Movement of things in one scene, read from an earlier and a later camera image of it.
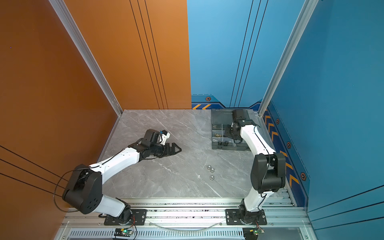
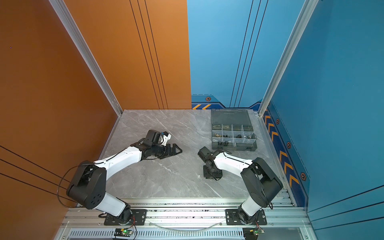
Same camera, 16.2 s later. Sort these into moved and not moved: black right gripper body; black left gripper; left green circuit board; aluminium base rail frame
Moved: black right gripper body
Not moved: black left gripper; left green circuit board; aluminium base rail frame
